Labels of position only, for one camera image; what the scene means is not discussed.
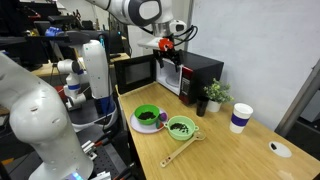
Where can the small plant in white pot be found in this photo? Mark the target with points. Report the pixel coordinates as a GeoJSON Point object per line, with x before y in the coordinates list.
{"type": "Point", "coordinates": [216, 93]}

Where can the white paper cup purple sleeve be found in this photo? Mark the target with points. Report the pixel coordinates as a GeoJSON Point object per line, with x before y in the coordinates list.
{"type": "Point", "coordinates": [240, 118]}

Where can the pale lavender plate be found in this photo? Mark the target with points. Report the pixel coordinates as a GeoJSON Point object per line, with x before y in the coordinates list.
{"type": "Point", "coordinates": [140, 128]}

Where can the dark green bowl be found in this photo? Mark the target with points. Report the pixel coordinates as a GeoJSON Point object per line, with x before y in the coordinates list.
{"type": "Point", "coordinates": [138, 112]}

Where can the white wrist mount plate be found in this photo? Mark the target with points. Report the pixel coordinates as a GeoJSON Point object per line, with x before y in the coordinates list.
{"type": "Point", "coordinates": [150, 43]}

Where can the small black bean pile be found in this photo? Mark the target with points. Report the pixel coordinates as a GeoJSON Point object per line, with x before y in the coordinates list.
{"type": "Point", "coordinates": [179, 127]}

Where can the small purple toy piece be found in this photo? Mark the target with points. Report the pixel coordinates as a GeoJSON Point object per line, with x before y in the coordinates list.
{"type": "Point", "coordinates": [163, 116]}

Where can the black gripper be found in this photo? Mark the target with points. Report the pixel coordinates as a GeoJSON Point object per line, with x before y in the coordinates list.
{"type": "Point", "coordinates": [168, 55]}

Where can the black microwave body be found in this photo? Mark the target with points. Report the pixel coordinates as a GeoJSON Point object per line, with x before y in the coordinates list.
{"type": "Point", "coordinates": [203, 71]}

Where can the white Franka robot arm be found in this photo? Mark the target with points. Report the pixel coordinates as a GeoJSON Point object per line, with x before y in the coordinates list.
{"type": "Point", "coordinates": [40, 126]}

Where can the black cup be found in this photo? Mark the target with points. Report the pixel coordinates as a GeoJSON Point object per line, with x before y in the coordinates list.
{"type": "Point", "coordinates": [202, 107]}

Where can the black perforated breadboard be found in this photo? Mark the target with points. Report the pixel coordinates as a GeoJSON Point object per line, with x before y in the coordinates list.
{"type": "Point", "coordinates": [106, 163]}

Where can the large black bean pile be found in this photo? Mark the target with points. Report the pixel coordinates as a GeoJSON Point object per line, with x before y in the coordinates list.
{"type": "Point", "coordinates": [147, 115]}

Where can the wooden background desk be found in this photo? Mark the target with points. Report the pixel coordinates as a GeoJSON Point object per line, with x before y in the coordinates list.
{"type": "Point", "coordinates": [43, 70]}

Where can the grey metal post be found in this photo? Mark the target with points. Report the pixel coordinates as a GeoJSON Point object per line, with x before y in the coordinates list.
{"type": "Point", "coordinates": [300, 100]}

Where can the red round wrist mount part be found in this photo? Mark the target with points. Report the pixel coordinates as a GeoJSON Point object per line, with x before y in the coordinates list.
{"type": "Point", "coordinates": [165, 44]}

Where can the white round table grommet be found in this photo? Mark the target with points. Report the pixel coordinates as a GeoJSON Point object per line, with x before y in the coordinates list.
{"type": "Point", "coordinates": [283, 150]}

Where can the blue glove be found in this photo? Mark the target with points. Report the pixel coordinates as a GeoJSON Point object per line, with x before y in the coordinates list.
{"type": "Point", "coordinates": [53, 32]}

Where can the white blue background robot arm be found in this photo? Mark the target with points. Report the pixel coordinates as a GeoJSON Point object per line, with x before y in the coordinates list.
{"type": "Point", "coordinates": [96, 66]}

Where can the small colourful toy piece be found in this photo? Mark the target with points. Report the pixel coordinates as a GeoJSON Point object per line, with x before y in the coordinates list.
{"type": "Point", "coordinates": [159, 124]}

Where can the aluminium bracket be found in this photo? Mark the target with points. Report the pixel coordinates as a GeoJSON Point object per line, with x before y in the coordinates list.
{"type": "Point", "coordinates": [89, 148]}

